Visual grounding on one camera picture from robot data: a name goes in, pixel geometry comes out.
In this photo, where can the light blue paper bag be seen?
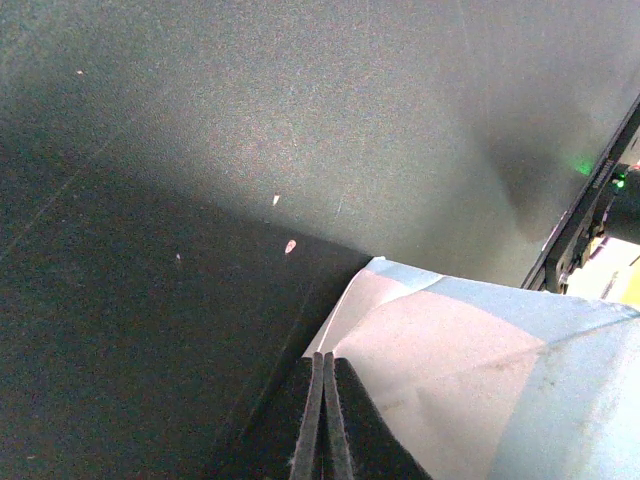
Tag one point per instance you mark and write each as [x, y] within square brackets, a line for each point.
[482, 381]

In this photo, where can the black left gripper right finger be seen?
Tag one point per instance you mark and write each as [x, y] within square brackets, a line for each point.
[358, 444]

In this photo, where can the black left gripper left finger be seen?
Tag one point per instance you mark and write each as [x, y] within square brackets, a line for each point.
[284, 441]

